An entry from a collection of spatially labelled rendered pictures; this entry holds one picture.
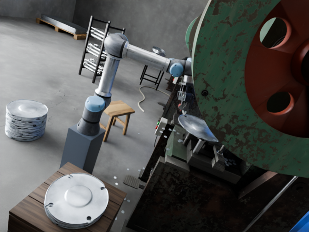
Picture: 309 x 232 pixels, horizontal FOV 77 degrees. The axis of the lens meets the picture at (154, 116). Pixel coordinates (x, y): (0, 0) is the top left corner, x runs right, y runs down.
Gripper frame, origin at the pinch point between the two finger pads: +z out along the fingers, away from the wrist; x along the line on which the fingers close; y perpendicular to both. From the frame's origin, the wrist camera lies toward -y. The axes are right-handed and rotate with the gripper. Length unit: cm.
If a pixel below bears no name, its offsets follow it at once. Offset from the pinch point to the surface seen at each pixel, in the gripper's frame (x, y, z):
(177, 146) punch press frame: 9.0, 12.7, 18.9
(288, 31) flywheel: 57, 29, -41
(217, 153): 31.5, 5.4, 15.0
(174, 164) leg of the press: 19.7, 26.8, 23.1
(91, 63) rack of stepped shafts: -238, -40, -25
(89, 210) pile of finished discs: 6, 65, 45
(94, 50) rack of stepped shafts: -229, -38, -46
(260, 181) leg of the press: 53, -6, 24
